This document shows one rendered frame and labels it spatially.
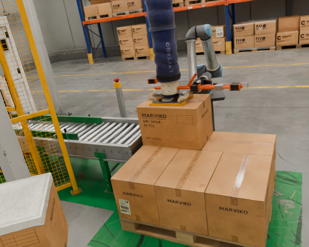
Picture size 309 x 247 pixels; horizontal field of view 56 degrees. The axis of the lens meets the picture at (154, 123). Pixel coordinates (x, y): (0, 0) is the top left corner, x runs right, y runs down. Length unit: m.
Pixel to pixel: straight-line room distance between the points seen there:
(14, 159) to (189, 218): 1.52
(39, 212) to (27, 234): 0.11
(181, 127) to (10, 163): 1.48
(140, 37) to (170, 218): 8.95
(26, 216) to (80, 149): 1.80
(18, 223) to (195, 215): 1.29
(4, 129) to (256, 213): 2.01
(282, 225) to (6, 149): 2.34
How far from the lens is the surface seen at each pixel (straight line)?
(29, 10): 5.84
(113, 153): 2.94
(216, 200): 2.14
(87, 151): 3.14
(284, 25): 10.08
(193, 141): 2.63
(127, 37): 11.05
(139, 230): 2.70
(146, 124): 2.77
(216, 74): 3.39
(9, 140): 2.68
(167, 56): 2.57
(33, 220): 1.45
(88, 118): 3.71
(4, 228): 1.49
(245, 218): 2.17
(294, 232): 2.68
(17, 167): 2.76
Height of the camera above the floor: 1.81
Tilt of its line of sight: 22 degrees down
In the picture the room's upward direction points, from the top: 9 degrees counter-clockwise
